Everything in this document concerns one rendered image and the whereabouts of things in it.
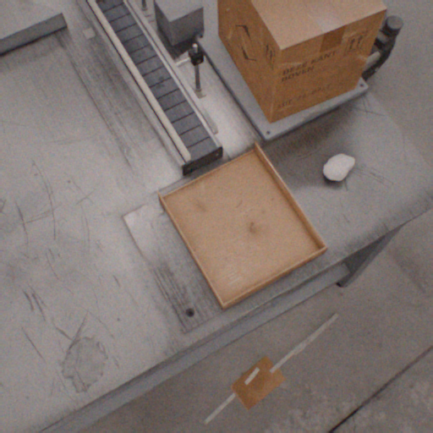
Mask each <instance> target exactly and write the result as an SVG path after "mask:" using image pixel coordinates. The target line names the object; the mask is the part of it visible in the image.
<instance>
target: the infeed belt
mask: <svg viewBox="0 0 433 433"><path fill-rule="evenodd" d="M94 1H95V2H96V4H97V6H98V8H99V9H100V11H101V13H103V15H104V16H105V18H106V20H107V22H108V23H109V25H110V27H111V28H112V30H113V32H114V34H115V35H116V37H117V38H118V39H119V40H120V42H121V44H122V46H123V48H124V49H125V51H126V53H128V55H129V57H130V60H131V61H132V63H133V65H134V66H135V67H136V68H137V69H138V71H139V72H140V74H141V76H142V79H143V80H144V82H145V83H146V85H147V86H148V88H149V90H150V91H151V93H152V95H153V97H155V98H156V101H157V102H158V104H159V105H160V107H161V109H162V110H163V112H164V114H165V116H166V117H167V119H168V121H169V123H170V124H171V125H172V126H173V127H174V130H175V131H176V133H177V135H178V137H179V138H180V139H181V141H182V142H183V144H184V146H185V149H186V150H187V152H188V153H189V154H190V156H191V159H190V160H188V161H185V160H184V157H183V156H182V154H181V153H180V151H179V149H178V147H177V145H176V144H175V142H174V140H173V138H171V137H170V135H169V133H168V132H167V129H166V128H165V126H164V125H163V123H162V121H161V119H160V118H159V117H158V115H157V114H156V110H155V109H153V107H152V105H151V104H150V102H149V101H148V99H147V98H146V96H145V93H144V91H143V90H142V89H141V87H140V85H139V83H138V82H137V80H135V78H134V76H133V74H132V73H131V71H130V70H129V67H128V66H127V64H126V62H124V60H123V57H122V55H121V54H120V52H119V51H118V50H117V48H116V47H115V46H114V44H113V43H112V39H111V38H110V36H109V35H108V33H107V32H106V30H105V28H104V27H103V25H102V23H101V22H100V20H99V19H98V18H97V16H96V14H95V12H94V11H93V9H92V8H91V5H90V4H89V2H88V0H86V2H87V3H88V4H89V6H90V9H91V11H92V12H93V14H94V15H95V16H96V19H97V20H98V22H99V24H100V26H101V27H102V28H103V29H104V31H105V32H106V34H107V36H108V38H109V40H110V41H111V43H112V45H113V47H114V48H115V50H116V52H117V53H118V54H119V56H120V57H121V58H122V60H123V63H124V64H125V66H126V68H127V69H128V71H129V72H130V74H131V75H132V78H133V80H134V82H135V83H136V84H137V85H138V86H139V88H140V90H141V91H142V93H143V96H144V97H145V99H146V100H147V102H148V103H149V105H150V107H151V109H152V111H153V112H154V113H155V114H156V116H157V118H158V119H159V121H160V123H161V124H162V127H163V128H164V130H165V131H166V133H167V135H168V137H169V139H170V140H171V141H172V142H173V143H174V145H175V146H176V149H177V151H178V153H179V155H180V156H181V157H182V159H183V160H184V162H185V163H186V165H187V164H189V163H191V162H194V161H196V160H198V159H200V158H201V157H203V156H206V155H209V154H211V153H212V152H214V151H217V150H218V148H217V145H216V143H215V142H214V140H213V139H212V137H211V136H210V135H209V133H208V132H206V128H205V127H204V125H203V124H202V122H201V121H200V120H199V118H198V117H197V115H196V113H195V110H194V109H193V108H192V106H191V105H190V104H189V103H188V101H187V100H186V98H185V97H184V95H183V92H182V91H181V90H180V89H179V87H178V85H177V83H176V82H175V80H174V79H173V77H171V75H170V74H169V72H168V70H167V68H166V67H165V65H164V64H163V62H162V60H161V59H160V57H159V55H158V54H157V52H156V50H155V49H153V47H152V46H151V44H150V43H149V40H148V39H147V37H146V36H145V34H144V32H143V31H142V29H141V28H140V26H139V25H138V22H137V21H135V19H134V17H133V16H132V14H131V13H130V12H129V10H128V8H127V6H126V4H125V3H124V1H123V0H94Z"/></svg>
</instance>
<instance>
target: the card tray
mask: <svg viewBox="0 0 433 433"><path fill-rule="evenodd" d="M157 193H158V197H159V199H160V201H161V203H162V205H163V207H164V209H165V211H166V212H167V214H168V216H169V217H170V219H172V222H173V224H174V226H175V228H176V229H177V230H178V233H179V235H180V236H181V239H182V240H183V241H184V244H185V246H186V247H187V249H188V251H189V252H190V253H191V254H192V257H193V259H194V260H195V263H196V265H197V266H198V267H199V269H200V271H201V273H202V276H203V278H205V280H206V283H208V284H209V286H210V288H211V290H212V292H213V294H214V295H215V297H216V300H217V301H218V303H219V305H220V306H221V307H222V309H223V310H224V309H226V308H228V307H229V306H231V305H233V304H235V303H237V302H238V301H240V300H241V299H245V298H247V297H249V296H250V295H251V294H253V293H255V291H257V290H259V289H261V288H263V287H265V286H267V285H269V284H270V283H272V282H275V281H276V280H277V279H279V278H282V277H284V276H286V275H287V274H288V273H289V272H291V271H293V270H295V269H296V268H299V267H301V266H303V265H304V264H306V263H308V262H310V261H311V260H313V259H316V258H317V257H319V255H322V254H324V253H325V252H326V249H327V248H328V247H327V245H326V243H325V242H324V240H323V239H322V237H321V235H320V234H319V232H318V231H317V229H316V228H314V226H313V225H312V223H311V222H310V219H309V218H308V217H307V215H306V214H305V212H304V210H303V209H302V208H301V206H300V205H299V203H297V201H296V199H295V198H294V197H293V195H292V193H291V192H290V190H289V189H288V187H287V186H286V184H285V183H284V181H283V180H282V178H281V176H279V175H278V173H277V171H276V170H275V168H274V167H273V166H272V164H271V162H270V161H269V159H268V158H267V156H266V154H265V153H264V151H263V150H262V149H261V148H260V147H259V145H258V144H257V142H256V141H255V145H254V149H253V150H252V151H250V152H248V153H246V154H244V155H242V156H239V157H238V158H236V159H234V160H232V161H230V162H228V163H225V164H223V165H222V166H221V167H219V168H217V169H215V170H213V171H211V172H209V173H206V174H204V175H202V176H200V177H198V178H196V179H194V180H192V181H190V182H188V183H187V184H185V185H184V186H182V187H180V188H178V189H175V190H174V191H172V192H169V193H167V194H165V195H163V196H161V194H160V192H159V191H157Z"/></svg>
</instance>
